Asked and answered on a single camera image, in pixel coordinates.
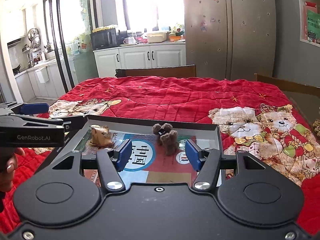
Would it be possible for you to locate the tan triangular hair clip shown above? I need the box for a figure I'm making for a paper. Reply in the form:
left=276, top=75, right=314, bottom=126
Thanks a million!
left=90, top=125, right=113, bottom=148

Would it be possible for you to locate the brown fuzzy hair clip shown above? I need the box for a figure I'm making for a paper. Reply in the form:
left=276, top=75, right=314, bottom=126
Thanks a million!
left=152, top=123, right=179, bottom=156

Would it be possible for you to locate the person's left hand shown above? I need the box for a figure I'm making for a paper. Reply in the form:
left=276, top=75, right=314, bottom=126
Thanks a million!
left=0, top=148, right=25, bottom=192

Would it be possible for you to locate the white hanging trash bin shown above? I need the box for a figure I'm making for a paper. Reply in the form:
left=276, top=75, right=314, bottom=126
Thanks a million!
left=35, top=66, right=49, bottom=83

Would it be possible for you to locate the black shallow box tray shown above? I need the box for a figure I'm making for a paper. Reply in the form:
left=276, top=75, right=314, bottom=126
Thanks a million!
left=39, top=115, right=222, bottom=187

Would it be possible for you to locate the red teddy bear quilt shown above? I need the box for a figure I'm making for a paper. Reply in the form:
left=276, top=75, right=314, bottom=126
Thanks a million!
left=1, top=76, right=319, bottom=234

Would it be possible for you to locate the white kitchen cabinet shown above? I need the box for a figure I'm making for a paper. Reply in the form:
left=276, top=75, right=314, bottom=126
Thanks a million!
left=93, top=41, right=186, bottom=77

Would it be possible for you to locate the black microwave oven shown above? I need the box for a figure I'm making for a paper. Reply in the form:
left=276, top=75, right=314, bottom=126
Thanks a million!
left=91, top=28, right=118, bottom=50

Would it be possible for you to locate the dark wooden chair back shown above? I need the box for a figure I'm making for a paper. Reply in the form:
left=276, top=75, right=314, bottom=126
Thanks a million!
left=115, top=64, right=197, bottom=78

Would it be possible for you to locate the white mug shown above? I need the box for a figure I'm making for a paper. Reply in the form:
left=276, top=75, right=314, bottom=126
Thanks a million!
left=123, top=37, right=136, bottom=45

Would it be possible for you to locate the wooden chair right side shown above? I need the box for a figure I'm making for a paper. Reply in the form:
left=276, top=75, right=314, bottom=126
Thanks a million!
left=254, top=73, right=320, bottom=98

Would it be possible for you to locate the cream storage container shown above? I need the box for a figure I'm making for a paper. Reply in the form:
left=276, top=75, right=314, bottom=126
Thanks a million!
left=147, top=31, right=168, bottom=43

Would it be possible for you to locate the silver double door refrigerator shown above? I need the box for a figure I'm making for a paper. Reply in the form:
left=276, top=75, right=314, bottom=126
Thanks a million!
left=184, top=0, right=276, bottom=80

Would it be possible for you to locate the green paper notice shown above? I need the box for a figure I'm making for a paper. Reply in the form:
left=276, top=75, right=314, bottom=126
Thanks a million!
left=306, top=10, right=320, bottom=43

